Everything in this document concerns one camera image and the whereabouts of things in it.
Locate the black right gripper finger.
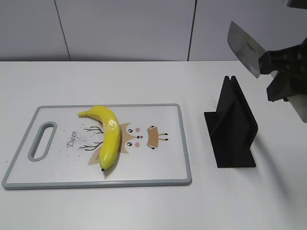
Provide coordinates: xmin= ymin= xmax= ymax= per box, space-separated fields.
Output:
xmin=259 ymin=43 xmax=307 ymax=75
xmin=266 ymin=71 xmax=307 ymax=102

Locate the white-handled kitchen knife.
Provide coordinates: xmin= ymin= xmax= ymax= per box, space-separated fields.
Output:
xmin=227 ymin=22 xmax=307 ymax=123

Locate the yellow plastic banana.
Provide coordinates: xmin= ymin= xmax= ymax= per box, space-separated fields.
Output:
xmin=78 ymin=105 xmax=121 ymax=172

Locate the black knife stand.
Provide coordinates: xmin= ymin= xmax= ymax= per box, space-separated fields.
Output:
xmin=204 ymin=76 xmax=258 ymax=168

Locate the white grey-rimmed cutting board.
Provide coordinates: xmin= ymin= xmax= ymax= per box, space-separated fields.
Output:
xmin=2 ymin=103 xmax=192 ymax=190

